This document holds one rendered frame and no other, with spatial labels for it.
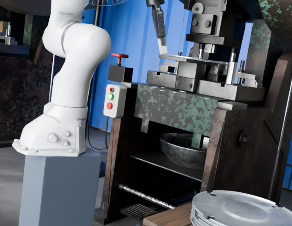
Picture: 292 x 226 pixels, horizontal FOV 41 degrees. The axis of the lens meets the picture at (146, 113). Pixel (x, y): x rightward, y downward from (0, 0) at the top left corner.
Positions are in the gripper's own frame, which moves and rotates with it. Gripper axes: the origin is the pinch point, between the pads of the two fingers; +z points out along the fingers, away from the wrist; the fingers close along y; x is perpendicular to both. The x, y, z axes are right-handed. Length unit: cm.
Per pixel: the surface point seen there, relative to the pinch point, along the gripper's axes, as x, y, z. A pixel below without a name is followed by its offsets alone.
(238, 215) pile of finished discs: -2, 71, 44
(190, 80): 8.1, 5.6, 15.6
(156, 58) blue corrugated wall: 28, -166, 15
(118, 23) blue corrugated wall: 5, -201, -20
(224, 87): 19.1, 14.0, 20.0
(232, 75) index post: 22.8, 14.7, 15.9
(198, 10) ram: 19.0, -4.6, -11.9
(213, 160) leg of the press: 6, 30, 43
